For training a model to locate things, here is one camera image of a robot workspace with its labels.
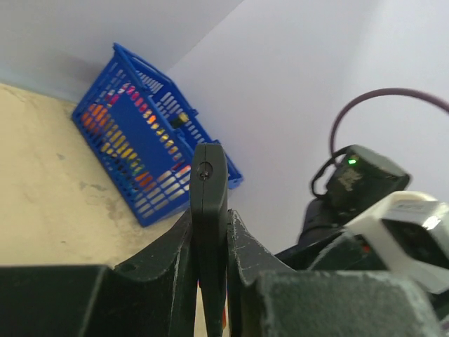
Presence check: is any dark glass bottle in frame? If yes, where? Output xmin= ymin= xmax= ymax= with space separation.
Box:
xmin=170 ymin=112 xmax=189 ymax=129

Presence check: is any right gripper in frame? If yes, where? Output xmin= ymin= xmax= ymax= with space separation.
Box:
xmin=307 ymin=232 xmax=388 ymax=271

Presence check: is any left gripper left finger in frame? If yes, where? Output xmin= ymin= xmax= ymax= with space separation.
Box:
xmin=1 ymin=212 xmax=196 ymax=336

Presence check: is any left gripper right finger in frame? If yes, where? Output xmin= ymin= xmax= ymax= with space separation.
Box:
xmin=227 ymin=210 xmax=442 ymax=336

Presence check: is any black remote control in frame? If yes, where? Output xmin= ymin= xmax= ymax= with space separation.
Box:
xmin=189 ymin=143 xmax=228 ymax=336

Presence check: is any blue plastic basket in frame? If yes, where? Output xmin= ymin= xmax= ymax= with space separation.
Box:
xmin=72 ymin=42 xmax=243 ymax=228

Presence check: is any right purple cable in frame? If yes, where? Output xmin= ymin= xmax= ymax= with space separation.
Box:
xmin=331 ymin=87 xmax=449 ymax=155

